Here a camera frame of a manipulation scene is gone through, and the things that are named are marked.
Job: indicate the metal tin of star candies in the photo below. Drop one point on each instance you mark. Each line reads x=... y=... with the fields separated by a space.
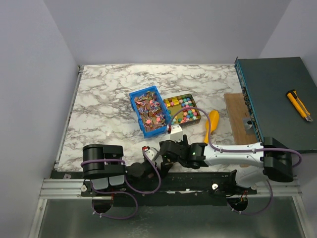
x=181 y=107

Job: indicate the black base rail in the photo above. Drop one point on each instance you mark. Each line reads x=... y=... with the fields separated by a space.
x=216 y=187

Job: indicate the dark green box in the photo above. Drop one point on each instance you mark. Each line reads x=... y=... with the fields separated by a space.
x=265 y=83

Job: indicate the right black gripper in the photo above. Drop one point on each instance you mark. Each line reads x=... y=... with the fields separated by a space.
x=168 y=150

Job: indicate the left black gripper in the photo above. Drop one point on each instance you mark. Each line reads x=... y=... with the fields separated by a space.
x=164 y=168

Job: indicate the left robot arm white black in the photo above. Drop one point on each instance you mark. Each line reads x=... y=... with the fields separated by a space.
x=104 y=167

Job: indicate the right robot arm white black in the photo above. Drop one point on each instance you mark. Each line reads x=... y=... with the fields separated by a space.
x=269 y=159

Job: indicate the wooden board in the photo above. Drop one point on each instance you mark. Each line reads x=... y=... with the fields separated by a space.
x=238 y=114

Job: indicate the blue plastic candy bin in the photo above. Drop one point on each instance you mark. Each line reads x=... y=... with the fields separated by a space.
x=152 y=114

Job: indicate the yellow plastic scoop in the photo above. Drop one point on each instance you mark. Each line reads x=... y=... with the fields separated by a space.
x=213 y=118

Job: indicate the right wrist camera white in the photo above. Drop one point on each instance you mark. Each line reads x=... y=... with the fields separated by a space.
x=176 y=133

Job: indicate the yellow utility knife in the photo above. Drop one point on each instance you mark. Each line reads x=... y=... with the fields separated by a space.
x=298 y=104

